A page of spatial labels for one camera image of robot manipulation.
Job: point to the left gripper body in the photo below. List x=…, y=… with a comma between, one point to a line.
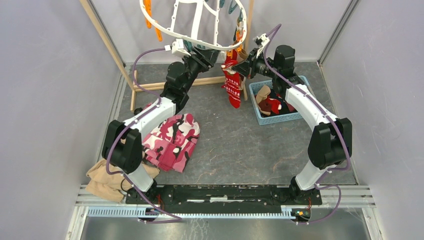
x=201, y=65

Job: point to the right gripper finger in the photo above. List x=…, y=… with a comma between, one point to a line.
x=243, y=65
x=245, y=73

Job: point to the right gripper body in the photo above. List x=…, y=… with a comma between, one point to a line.
x=258, y=65

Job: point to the orange clothespin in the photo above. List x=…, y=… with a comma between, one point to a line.
x=238, y=30
x=147, y=5

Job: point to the white clip hanger frame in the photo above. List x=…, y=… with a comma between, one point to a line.
x=196, y=21

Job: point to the tan brown striped sock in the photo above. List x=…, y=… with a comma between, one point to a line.
x=242, y=55

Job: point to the red white patterned sock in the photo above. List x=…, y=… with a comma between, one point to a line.
x=231, y=57

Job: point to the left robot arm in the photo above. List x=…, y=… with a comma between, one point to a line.
x=122, y=145

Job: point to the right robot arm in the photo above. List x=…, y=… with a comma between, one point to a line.
x=330, y=146

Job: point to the brown tan socks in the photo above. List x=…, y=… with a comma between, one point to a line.
x=267, y=103

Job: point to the wooden hanger stand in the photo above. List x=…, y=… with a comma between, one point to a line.
x=179, y=81

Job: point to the light blue plastic basket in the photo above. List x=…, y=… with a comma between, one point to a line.
x=253, y=90

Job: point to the pink camouflage cloth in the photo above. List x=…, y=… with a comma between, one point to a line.
x=170, y=145

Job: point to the beige cloth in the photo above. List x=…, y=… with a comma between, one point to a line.
x=106, y=186

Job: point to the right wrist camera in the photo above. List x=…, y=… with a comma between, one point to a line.
x=261, y=41

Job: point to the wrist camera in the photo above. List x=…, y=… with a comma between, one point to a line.
x=261, y=41
x=178, y=49

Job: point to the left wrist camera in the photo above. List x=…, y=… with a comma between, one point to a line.
x=178, y=49

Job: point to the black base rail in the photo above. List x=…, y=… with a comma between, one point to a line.
x=230, y=199

